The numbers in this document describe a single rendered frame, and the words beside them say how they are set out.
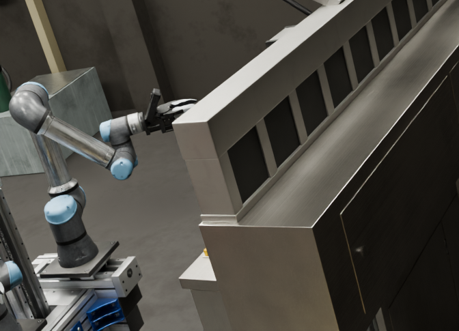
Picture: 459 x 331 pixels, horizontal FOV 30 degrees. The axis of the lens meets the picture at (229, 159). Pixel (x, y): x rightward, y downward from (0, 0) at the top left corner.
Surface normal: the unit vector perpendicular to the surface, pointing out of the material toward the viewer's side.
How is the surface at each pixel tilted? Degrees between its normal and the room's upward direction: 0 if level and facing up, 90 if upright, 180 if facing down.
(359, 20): 90
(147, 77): 90
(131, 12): 90
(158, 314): 0
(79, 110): 90
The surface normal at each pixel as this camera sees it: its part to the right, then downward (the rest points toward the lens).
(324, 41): 0.84, -0.03
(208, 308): -0.48, 0.45
